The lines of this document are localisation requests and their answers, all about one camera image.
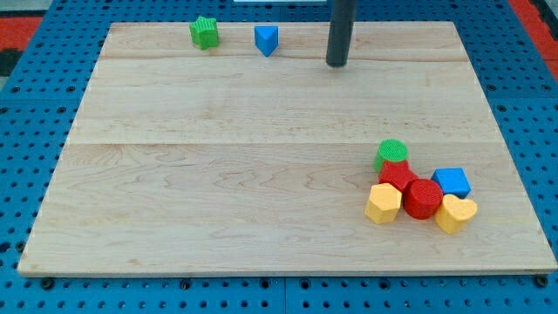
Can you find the green circle block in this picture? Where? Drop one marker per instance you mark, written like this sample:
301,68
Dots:
390,150

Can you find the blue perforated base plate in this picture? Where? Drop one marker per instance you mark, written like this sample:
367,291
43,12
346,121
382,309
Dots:
40,99

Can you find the yellow hexagon block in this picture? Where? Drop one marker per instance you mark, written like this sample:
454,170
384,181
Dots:
383,204

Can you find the blue triangle block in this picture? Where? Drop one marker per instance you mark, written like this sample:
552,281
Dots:
266,39

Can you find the yellow heart block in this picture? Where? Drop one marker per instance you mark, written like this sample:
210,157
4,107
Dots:
455,213

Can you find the blue cube block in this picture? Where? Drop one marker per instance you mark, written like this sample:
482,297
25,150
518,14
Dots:
453,181

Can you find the red cylinder block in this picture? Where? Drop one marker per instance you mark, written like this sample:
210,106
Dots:
422,198

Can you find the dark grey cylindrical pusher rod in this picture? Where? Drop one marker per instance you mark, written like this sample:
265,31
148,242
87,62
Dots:
342,18

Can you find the red star block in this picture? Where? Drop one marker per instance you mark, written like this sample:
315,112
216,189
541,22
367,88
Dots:
398,174

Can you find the light wooden board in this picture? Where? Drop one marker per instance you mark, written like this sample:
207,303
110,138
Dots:
189,163

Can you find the green star block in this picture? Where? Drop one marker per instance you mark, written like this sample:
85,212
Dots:
204,32

